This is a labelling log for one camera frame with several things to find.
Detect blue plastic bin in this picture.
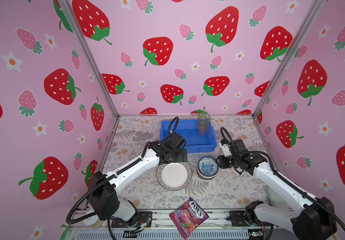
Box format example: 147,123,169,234
160,120,217,153

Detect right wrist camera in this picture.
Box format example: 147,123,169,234
220,139,248,158

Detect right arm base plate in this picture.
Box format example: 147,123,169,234
226,210,265,227

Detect white plate with patterned rim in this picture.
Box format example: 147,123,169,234
157,163,192,191

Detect pale green oblong case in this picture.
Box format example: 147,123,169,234
266,187,283,208

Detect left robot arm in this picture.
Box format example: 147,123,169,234
66,141,187,227

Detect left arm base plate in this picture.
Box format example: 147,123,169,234
111,211,153,229

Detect yellow transparent cup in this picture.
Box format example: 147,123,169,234
197,121,210,136

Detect blue patterned bowl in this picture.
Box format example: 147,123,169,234
197,156,219,177

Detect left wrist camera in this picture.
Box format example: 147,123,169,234
165,132,186,149

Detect pink transparent cup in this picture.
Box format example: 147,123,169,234
197,125,209,136

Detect purple Fox's candy bag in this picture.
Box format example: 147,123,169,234
169,197,209,240

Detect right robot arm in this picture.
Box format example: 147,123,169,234
216,150,345,240

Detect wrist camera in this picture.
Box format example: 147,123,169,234
220,139,248,158
165,132,186,149

